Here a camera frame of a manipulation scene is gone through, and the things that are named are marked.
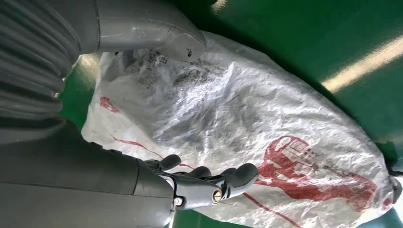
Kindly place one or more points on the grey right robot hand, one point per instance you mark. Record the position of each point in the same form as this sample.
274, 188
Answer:
63, 176

